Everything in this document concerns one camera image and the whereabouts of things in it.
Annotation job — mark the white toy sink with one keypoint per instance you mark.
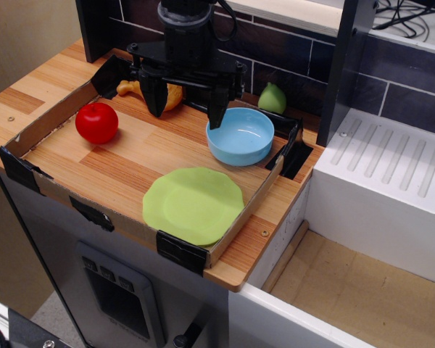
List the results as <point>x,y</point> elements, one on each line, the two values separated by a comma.
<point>352,263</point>

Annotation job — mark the toy chicken drumstick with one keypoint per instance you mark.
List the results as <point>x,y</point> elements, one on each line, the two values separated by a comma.
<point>174,92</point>

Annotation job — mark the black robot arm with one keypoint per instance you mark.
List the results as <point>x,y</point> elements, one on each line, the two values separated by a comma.
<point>190,9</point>

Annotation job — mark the red toy apple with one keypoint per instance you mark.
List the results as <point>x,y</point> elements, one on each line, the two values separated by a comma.
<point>97,122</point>

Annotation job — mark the light blue plastic bowl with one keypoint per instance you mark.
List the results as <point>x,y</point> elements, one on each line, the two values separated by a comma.
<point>244,138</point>

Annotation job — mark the grey toy oven door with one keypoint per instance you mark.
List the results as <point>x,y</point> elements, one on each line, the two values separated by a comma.
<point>124,298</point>

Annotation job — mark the cardboard tray with black tape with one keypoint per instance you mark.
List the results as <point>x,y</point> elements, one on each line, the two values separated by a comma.
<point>108,182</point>

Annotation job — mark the green toy pear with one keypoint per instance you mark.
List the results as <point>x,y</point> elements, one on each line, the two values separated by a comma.
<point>272,99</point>

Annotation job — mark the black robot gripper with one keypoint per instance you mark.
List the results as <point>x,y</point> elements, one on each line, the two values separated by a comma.
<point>187,56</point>

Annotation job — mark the light green plastic plate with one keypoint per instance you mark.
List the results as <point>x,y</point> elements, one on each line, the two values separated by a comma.
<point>196,204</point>

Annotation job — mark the dark vertical post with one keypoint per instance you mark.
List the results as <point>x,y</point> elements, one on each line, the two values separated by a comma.
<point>356,21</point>

